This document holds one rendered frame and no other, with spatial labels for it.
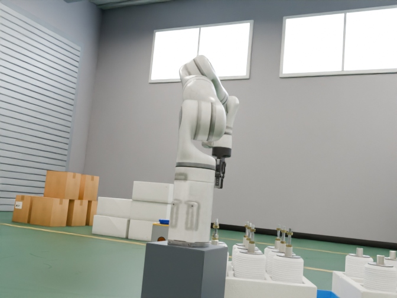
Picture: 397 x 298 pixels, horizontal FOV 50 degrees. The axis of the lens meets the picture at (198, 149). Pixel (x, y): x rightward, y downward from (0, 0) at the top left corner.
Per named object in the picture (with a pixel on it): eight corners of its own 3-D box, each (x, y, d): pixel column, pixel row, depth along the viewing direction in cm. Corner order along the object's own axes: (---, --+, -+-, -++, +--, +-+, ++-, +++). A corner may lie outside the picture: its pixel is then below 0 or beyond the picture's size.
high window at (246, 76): (248, 77, 686) (252, 19, 699) (147, 82, 766) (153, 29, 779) (249, 79, 693) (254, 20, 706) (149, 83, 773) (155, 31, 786)
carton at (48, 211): (65, 226, 471) (69, 199, 474) (49, 226, 449) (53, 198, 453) (45, 223, 484) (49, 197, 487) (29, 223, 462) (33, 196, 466)
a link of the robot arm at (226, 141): (204, 148, 170) (206, 133, 170) (233, 150, 167) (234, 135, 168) (200, 145, 161) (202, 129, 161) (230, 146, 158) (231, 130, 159)
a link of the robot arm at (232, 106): (238, 136, 166) (217, 136, 169) (241, 98, 168) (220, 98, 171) (233, 133, 159) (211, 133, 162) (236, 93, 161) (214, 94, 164)
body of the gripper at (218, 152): (230, 145, 159) (228, 170, 158) (233, 148, 167) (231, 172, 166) (210, 143, 160) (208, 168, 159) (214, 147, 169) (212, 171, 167)
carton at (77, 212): (85, 226, 501) (88, 200, 504) (71, 226, 479) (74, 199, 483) (65, 223, 513) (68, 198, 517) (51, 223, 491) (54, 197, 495)
